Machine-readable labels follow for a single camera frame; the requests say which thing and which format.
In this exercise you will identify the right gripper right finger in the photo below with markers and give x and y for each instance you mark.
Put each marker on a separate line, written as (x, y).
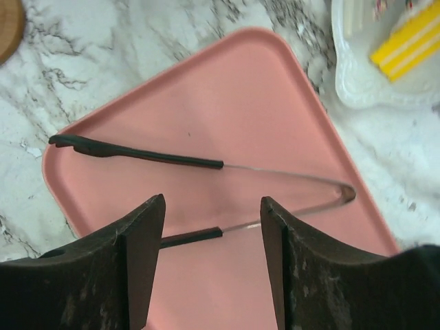
(319, 282)

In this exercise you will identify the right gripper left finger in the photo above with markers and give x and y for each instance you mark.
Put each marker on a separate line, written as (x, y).
(101, 281)

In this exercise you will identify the black steel tongs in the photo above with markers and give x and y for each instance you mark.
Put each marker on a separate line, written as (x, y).
(99, 182)

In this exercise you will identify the pink serving tray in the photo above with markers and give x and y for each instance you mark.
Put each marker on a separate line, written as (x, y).
(244, 101)

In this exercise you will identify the yellow layered cake slice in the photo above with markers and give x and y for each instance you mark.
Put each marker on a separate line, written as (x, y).
(415, 39)

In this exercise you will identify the white three-tier cake stand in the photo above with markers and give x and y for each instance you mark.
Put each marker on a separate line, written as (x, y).
(360, 84)

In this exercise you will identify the wooden coaster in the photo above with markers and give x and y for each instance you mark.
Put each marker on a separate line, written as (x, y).
(12, 27)

